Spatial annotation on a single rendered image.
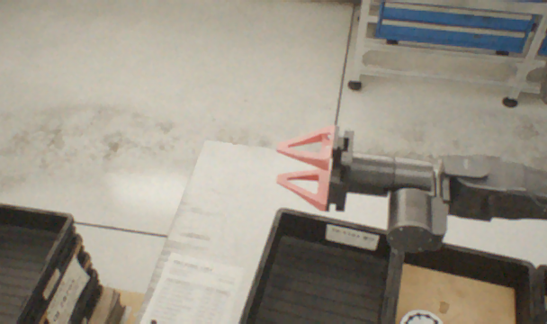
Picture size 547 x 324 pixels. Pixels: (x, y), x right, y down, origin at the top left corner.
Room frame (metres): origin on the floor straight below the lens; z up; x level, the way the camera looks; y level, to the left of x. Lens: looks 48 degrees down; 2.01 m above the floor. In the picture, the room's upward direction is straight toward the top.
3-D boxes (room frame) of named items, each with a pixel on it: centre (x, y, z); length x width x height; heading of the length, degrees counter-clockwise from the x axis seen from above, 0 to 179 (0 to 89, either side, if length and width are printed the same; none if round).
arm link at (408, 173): (0.48, -0.18, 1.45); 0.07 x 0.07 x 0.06; 81
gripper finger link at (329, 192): (0.51, -0.05, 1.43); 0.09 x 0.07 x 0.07; 81
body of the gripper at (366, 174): (0.49, -0.12, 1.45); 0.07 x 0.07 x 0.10; 81
